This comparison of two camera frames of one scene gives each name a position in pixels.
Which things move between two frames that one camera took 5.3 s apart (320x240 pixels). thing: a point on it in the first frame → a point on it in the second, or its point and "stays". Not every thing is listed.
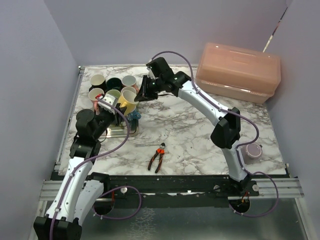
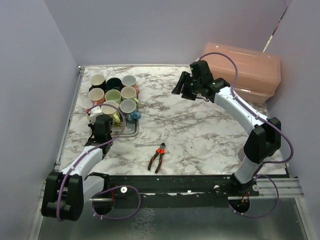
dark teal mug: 111,82 stays
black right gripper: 144,92 → 177,90
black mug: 98,81 stays
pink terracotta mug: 130,81 stays
